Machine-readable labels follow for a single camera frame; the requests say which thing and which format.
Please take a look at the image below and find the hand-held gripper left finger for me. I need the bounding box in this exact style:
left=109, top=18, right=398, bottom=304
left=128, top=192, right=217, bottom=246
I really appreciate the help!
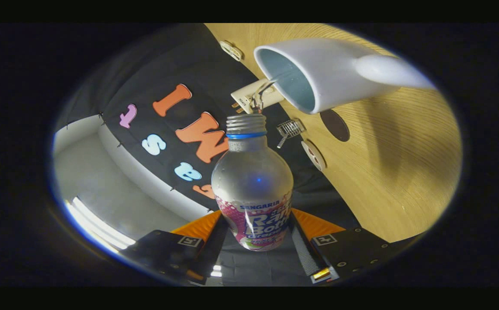
left=122, top=210, right=230, bottom=285

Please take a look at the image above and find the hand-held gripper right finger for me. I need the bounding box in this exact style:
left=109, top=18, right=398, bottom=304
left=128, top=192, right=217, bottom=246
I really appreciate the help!
left=290, top=208, right=405, bottom=284

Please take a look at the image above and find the silver juice bottle pink label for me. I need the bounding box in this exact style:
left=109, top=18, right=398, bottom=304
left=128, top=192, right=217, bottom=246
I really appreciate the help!
left=211, top=113, right=294, bottom=252

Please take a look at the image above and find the dark round coaster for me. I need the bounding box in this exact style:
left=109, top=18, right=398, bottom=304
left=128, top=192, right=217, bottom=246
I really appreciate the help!
left=320, top=109, right=350, bottom=143

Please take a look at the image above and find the clear juice stream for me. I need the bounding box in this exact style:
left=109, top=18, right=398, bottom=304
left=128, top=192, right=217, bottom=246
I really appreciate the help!
left=252, top=77, right=278, bottom=115

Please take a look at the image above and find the white cup with handle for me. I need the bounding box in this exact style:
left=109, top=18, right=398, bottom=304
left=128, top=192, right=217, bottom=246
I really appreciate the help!
left=254, top=38, right=437, bottom=115

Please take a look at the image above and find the white plate with red food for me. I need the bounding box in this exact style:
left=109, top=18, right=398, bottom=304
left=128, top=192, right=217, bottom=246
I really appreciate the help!
left=301, top=139, right=327, bottom=172

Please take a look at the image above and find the long ceiling light panel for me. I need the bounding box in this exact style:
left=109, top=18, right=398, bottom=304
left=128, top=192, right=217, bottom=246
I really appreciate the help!
left=65, top=197, right=137, bottom=255

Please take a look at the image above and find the wooden table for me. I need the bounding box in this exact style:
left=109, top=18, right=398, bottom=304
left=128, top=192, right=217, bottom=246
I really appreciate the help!
left=204, top=24, right=463, bottom=243

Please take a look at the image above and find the white toaster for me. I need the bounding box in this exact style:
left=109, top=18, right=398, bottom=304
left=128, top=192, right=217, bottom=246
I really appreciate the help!
left=231, top=78, right=285, bottom=114

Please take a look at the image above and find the black backdrop cloth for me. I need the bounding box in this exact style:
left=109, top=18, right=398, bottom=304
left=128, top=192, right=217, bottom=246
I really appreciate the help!
left=56, top=24, right=362, bottom=287

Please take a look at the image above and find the white divided dish with food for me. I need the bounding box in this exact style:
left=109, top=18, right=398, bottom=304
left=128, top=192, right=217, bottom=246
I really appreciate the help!
left=219, top=40, right=244, bottom=62

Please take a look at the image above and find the metal wire basket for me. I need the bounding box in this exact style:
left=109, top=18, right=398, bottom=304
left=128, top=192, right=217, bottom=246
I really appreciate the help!
left=276, top=118, right=306, bottom=149

